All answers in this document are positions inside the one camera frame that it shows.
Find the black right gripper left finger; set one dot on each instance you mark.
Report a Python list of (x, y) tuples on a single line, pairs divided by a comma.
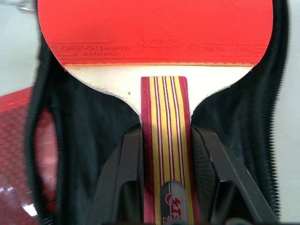
[(126, 178)]

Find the red and black paddle case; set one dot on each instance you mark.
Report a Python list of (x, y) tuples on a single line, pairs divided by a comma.
[(93, 117)]

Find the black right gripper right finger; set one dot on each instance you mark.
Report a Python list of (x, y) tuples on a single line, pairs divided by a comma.
[(218, 178)]

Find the red table tennis paddle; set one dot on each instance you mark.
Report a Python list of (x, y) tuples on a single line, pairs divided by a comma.
[(152, 35)]

